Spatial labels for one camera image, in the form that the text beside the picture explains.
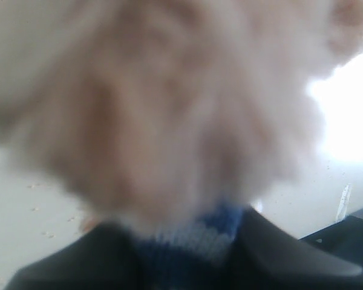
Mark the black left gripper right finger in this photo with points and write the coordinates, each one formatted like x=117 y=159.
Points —
x=265 y=257

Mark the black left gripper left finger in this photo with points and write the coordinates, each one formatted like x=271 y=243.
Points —
x=103 y=259

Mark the teddy bear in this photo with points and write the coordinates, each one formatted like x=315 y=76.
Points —
x=155 y=113

